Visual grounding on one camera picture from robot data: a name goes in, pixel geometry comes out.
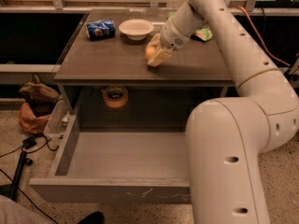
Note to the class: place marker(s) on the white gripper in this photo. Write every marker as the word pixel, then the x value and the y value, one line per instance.
pixel 172 36

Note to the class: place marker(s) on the green chip bag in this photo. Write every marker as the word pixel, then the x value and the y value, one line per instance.
pixel 204 33

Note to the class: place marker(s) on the orange fruit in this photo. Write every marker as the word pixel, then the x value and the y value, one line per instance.
pixel 149 52

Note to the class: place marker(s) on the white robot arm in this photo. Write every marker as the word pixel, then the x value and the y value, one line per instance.
pixel 225 136

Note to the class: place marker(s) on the black shoe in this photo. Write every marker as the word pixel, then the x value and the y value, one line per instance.
pixel 93 218

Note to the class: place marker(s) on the roll of masking tape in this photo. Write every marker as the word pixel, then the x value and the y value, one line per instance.
pixel 115 96

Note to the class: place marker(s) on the grey cabinet with top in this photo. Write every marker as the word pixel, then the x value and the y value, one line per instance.
pixel 119 60

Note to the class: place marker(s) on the orange cloth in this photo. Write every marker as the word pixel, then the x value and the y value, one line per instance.
pixel 30 122

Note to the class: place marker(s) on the white bowl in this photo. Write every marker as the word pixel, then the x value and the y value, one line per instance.
pixel 136 29

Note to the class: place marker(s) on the black power adapter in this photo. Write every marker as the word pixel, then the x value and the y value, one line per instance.
pixel 29 142

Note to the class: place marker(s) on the brown cloth bag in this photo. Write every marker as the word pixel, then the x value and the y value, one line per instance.
pixel 37 93

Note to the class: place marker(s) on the black stand leg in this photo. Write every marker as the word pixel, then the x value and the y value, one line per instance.
pixel 10 190

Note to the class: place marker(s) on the blue pepsi can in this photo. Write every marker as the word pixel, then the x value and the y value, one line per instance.
pixel 100 29

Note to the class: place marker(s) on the open grey top drawer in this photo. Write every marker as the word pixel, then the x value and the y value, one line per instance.
pixel 92 166

